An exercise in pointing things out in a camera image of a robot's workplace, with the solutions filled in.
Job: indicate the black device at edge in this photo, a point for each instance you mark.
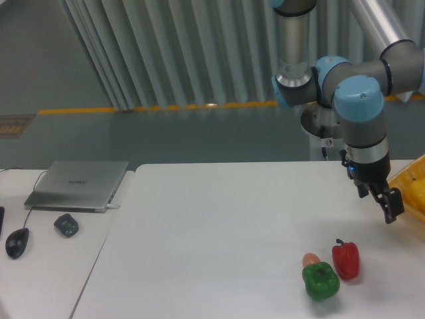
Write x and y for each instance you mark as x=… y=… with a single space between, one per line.
x=2 y=216

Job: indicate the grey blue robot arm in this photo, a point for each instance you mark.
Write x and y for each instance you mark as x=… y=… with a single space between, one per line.
x=355 y=92

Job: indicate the yellow bread in basket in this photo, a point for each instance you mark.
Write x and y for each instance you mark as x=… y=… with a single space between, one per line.
x=417 y=194

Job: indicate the red bell pepper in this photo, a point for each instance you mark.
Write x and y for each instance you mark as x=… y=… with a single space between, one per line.
x=346 y=259

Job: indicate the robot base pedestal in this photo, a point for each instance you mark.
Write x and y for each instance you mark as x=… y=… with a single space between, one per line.
x=323 y=130

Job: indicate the silver closed laptop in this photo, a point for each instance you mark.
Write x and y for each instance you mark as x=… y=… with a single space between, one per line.
x=78 y=186

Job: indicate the brown floor sign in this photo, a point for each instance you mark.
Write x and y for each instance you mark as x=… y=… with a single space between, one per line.
x=12 y=126

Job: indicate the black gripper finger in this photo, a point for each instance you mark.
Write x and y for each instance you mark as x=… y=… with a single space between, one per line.
x=395 y=203
x=379 y=194

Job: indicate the yellow wicker basket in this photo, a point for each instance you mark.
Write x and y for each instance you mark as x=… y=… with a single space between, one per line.
x=402 y=181

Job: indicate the black computer mouse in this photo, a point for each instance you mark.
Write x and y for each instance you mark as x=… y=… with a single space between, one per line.
x=16 y=243

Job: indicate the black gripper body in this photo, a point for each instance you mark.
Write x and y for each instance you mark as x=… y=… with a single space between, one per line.
x=368 y=177

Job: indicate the small black controller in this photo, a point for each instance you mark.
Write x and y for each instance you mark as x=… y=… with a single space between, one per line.
x=67 y=225

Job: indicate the brown egg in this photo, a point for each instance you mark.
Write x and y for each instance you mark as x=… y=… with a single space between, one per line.
x=310 y=259

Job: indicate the green bell pepper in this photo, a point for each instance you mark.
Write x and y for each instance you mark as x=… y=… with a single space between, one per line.
x=321 y=281

